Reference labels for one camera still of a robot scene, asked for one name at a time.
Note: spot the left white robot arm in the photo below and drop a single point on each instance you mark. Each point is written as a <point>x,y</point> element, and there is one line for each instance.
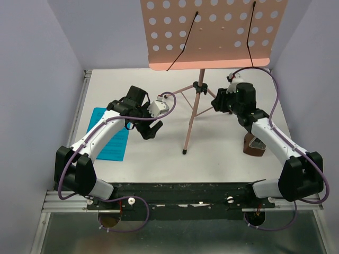
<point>74,166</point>

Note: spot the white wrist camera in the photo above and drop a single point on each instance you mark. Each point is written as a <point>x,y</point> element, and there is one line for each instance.
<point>158,107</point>
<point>234,81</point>

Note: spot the pink music stand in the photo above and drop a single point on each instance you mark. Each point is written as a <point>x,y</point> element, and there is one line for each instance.
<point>210,34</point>

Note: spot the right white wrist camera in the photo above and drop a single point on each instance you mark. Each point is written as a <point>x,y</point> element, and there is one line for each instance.
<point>234,81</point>

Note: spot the aluminium frame rail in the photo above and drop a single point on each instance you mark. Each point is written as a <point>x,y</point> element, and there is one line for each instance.
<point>45,216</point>

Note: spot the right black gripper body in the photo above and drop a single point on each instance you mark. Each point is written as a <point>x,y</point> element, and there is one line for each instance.
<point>228,101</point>

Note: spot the blue printed sheet music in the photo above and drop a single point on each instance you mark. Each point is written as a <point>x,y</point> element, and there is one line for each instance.
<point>116,147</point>

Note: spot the brown wooden metronome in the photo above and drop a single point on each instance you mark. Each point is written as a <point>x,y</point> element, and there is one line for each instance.
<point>250,151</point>

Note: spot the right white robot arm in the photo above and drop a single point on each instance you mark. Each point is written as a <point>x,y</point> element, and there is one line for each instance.
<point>301,172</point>

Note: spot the clear plastic metronome cover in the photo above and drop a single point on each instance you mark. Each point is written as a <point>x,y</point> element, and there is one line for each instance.
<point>256,143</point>

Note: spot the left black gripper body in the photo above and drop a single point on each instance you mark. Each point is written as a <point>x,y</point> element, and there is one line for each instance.
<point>143,126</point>

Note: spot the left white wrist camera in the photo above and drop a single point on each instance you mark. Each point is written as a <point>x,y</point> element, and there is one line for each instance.
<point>158,107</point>

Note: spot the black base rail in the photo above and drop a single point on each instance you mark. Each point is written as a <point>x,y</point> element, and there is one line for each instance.
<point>180,201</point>

